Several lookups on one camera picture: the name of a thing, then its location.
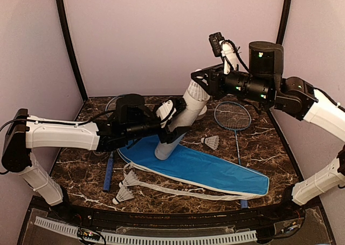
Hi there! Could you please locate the white shuttlecock tube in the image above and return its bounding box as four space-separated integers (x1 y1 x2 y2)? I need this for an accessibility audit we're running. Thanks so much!
155 89 210 160

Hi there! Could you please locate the white shuttlecock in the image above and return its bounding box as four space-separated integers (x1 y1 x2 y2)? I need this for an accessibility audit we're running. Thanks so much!
201 135 219 151
119 171 140 188
112 186 134 205
187 80 210 101

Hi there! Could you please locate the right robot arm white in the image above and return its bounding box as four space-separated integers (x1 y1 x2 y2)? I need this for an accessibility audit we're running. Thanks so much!
191 41 344 140

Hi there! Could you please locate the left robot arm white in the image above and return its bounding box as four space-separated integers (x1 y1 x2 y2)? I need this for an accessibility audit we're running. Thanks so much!
1 94 189 221

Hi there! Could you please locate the right blue badminton racket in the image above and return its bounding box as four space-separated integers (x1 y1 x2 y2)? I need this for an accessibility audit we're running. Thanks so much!
214 101 252 209

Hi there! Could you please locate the blue badminton racket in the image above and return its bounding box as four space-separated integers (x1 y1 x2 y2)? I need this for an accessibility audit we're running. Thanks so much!
214 101 252 209
102 94 126 193

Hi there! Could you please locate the left blue badminton racket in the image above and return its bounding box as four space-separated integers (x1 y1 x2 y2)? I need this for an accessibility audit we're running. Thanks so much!
102 94 126 193

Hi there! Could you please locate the white ceramic bowl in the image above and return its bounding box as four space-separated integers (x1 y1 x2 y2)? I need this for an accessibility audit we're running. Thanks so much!
195 106 207 121

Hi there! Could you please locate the blue racket bag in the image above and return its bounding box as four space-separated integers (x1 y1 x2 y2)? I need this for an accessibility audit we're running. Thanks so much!
118 136 270 199

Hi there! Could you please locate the small circuit board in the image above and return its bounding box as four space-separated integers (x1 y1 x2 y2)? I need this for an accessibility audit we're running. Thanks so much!
77 228 101 242

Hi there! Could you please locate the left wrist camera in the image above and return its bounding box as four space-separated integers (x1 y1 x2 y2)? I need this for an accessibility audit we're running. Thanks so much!
153 97 187 128

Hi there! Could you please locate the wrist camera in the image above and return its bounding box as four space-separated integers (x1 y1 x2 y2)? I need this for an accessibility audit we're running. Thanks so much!
153 97 187 128
209 32 239 74

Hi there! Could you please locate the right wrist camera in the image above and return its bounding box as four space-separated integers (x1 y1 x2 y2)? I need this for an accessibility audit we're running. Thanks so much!
209 32 239 74

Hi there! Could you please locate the white cable duct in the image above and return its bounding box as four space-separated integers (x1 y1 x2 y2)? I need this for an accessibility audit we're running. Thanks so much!
34 216 258 244

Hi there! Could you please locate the black vertical frame post right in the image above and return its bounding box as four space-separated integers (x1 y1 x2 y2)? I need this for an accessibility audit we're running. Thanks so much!
276 0 292 45

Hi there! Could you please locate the black vertical frame post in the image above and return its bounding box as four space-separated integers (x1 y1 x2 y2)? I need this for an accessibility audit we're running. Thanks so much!
56 0 88 102
276 0 292 45

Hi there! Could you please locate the black vertical frame post left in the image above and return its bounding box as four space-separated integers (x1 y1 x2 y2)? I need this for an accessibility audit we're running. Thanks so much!
56 0 88 102

